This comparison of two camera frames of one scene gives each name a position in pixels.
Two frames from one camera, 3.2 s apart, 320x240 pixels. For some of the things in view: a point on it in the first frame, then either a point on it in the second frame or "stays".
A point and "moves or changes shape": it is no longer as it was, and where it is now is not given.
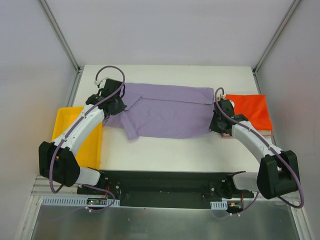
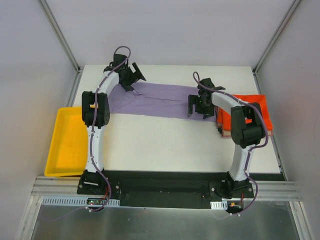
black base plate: [166, 189] stays
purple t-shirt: [165, 111] moves or changes shape
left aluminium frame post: [60, 35] stays
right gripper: [215, 122] -> [197, 105]
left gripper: [119, 105] -> [129, 81]
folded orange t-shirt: [254, 107] stays
